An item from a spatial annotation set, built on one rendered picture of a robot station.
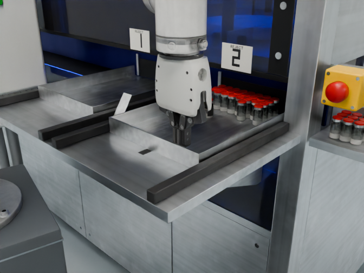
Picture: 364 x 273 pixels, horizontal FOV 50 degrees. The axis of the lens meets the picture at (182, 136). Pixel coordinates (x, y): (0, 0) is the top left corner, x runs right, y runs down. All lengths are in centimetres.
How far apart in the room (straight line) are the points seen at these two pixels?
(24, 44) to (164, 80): 89
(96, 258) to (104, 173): 121
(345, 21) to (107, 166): 57
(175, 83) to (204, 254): 70
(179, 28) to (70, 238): 155
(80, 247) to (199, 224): 89
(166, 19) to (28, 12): 92
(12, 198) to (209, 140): 39
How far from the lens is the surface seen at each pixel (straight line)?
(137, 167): 70
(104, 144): 81
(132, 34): 116
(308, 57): 83
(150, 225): 139
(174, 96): 67
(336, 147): 85
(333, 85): 78
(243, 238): 110
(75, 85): 119
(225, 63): 94
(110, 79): 126
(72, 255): 192
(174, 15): 62
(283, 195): 95
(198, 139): 81
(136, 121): 90
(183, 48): 63
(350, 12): 92
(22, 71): 150
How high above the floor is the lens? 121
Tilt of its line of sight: 23 degrees down
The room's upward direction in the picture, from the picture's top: straight up
